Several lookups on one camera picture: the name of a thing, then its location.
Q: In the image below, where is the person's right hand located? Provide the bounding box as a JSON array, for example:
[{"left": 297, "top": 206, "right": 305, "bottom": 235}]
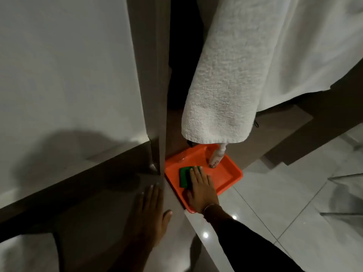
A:
[{"left": 186, "top": 165, "right": 220, "bottom": 215}]

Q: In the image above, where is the person's left hand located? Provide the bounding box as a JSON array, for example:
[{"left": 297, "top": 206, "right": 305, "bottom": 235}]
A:
[{"left": 132, "top": 182, "right": 173, "bottom": 247}]

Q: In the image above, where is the green cleaning cloth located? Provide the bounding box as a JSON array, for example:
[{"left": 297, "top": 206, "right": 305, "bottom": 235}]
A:
[{"left": 179, "top": 166, "right": 203, "bottom": 190}]

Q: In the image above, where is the person's right forearm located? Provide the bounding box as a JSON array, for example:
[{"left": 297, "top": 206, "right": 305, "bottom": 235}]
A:
[{"left": 203, "top": 205, "right": 306, "bottom": 272}]

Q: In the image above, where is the person's left forearm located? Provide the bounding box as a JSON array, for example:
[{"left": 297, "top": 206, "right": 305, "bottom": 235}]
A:
[{"left": 110, "top": 241, "right": 160, "bottom": 272}]

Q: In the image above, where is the orange plastic tray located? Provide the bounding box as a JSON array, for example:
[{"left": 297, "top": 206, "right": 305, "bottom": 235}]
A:
[{"left": 164, "top": 143, "right": 244, "bottom": 214}]

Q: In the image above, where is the white spray bottle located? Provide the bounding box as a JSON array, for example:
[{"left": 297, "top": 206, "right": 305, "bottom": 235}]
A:
[{"left": 209, "top": 143, "right": 227, "bottom": 169}]

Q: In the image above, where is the white terry towel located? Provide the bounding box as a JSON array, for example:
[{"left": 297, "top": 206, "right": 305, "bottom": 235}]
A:
[{"left": 181, "top": 0, "right": 297, "bottom": 144}]

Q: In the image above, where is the white smooth sheet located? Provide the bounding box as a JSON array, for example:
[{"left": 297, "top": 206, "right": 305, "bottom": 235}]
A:
[{"left": 255, "top": 0, "right": 363, "bottom": 113}]

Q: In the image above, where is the dark wrist bracelet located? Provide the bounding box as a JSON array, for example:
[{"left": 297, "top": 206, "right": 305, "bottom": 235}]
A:
[{"left": 202, "top": 203, "right": 222, "bottom": 222}]

